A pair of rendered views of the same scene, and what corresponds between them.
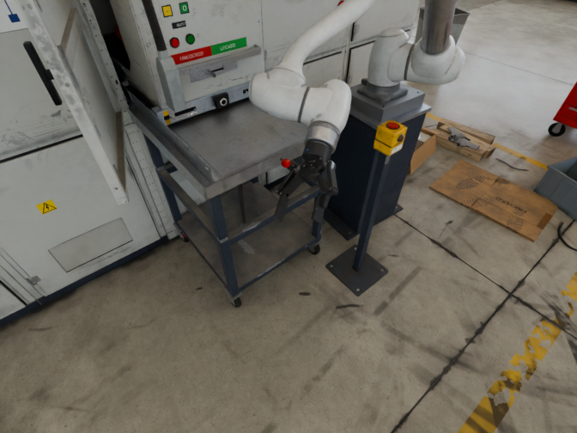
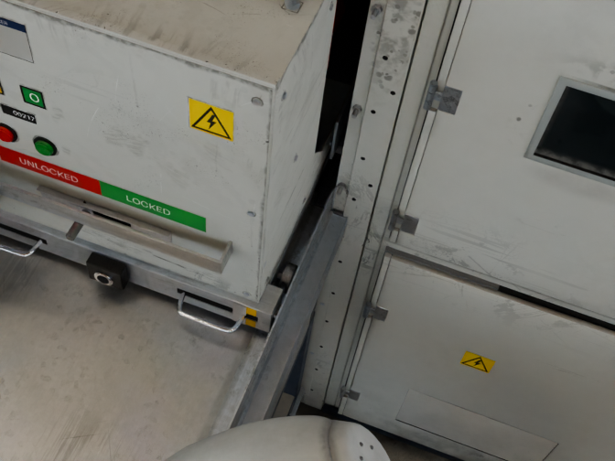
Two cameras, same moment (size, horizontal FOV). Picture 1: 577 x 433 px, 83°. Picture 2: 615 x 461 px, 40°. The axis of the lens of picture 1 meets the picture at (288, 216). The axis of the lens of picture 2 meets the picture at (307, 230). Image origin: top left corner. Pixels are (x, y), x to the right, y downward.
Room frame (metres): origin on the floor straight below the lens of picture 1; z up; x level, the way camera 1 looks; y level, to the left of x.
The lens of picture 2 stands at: (1.12, -0.43, 2.04)
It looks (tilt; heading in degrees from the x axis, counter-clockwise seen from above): 55 degrees down; 52
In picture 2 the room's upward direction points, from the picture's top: 9 degrees clockwise
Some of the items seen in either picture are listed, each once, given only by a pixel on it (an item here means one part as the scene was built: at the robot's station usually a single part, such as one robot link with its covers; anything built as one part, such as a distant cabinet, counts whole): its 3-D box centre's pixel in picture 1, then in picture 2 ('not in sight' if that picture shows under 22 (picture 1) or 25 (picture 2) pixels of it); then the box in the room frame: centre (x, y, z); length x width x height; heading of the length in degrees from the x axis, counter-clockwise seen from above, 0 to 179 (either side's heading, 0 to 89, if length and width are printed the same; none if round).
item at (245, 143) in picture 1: (231, 122); (98, 323); (1.26, 0.24, 0.82); 0.68 x 0.62 x 0.06; 39
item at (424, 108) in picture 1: (379, 104); not in sight; (1.57, -0.47, 0.74); 0.36 x 0.36 x 0.02; 34
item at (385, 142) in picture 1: (390, 137); not in sight; (1.08, -0.39, 0.85); 0.08 x 0.08 x 0.10; 39
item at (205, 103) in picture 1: (217, 97); (118, 253); (1.32, 0.30, 0.90); 0.54 x 0.05 x 0.06; 129
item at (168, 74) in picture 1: (170, 83); not in sight; (1.13, 0.41, 1.04); 0.08 x 0.05 x 0.17; 39
